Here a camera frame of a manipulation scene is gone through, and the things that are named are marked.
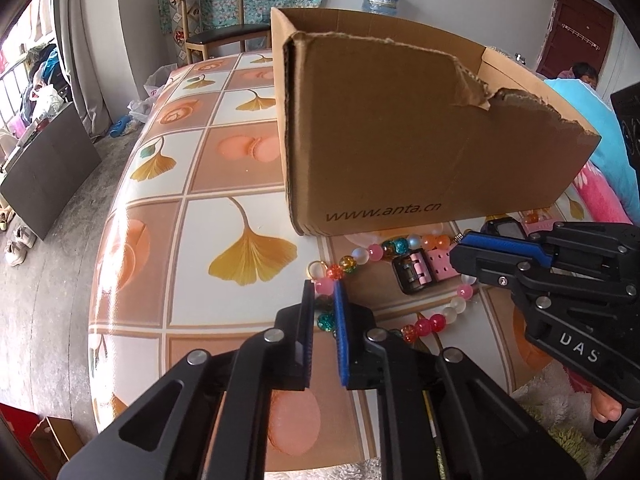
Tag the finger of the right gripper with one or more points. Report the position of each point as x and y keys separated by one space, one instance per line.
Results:
x=488 y=266
x=508 y=245

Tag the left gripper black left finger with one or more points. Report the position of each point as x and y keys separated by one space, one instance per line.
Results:
x=207 y=417

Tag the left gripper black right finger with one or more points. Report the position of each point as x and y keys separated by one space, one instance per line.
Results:
x=440 y=415

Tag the pink strap black watch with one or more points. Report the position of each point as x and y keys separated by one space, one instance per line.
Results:
x=421 y=260

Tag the right hand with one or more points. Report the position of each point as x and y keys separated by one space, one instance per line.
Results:
x=603 y=407

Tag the pink floral blanket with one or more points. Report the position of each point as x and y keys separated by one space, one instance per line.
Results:
x=600 y=199

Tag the light blue cloth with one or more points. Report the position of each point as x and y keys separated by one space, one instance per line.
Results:
x=610 y=156

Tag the small cardboard box on floor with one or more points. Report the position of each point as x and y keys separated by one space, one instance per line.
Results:
x=56 y=441

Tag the patterned tablecloth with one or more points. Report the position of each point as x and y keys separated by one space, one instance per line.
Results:
x=198 y=252

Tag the person in background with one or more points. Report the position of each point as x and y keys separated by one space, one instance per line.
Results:
x=582 y=71

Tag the brown cardboard box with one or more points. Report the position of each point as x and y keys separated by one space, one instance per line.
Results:
x=386 y=123

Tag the dark red door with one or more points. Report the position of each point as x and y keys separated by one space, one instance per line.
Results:
x=579 y=31

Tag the dark grey board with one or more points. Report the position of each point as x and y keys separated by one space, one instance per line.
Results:
x=46 y=173

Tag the white plastic bag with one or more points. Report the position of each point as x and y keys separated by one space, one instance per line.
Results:
x=153 y=86

